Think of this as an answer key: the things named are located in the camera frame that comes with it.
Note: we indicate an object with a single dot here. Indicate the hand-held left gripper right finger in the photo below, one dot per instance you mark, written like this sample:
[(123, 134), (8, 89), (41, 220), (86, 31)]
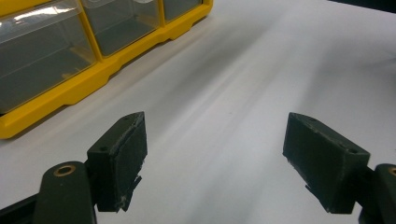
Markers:
[(323, 165)]

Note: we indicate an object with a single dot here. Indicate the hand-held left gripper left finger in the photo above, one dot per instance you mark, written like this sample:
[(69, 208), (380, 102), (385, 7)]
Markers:
[(120, 161)]

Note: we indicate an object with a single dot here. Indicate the yellow and black organizer case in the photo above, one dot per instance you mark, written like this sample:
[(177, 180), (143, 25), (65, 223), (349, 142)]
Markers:
[(93, 79)]

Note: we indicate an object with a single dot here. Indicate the group of clear plastic drawers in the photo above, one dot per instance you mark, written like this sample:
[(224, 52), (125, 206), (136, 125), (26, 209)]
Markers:
[(49, 59)]

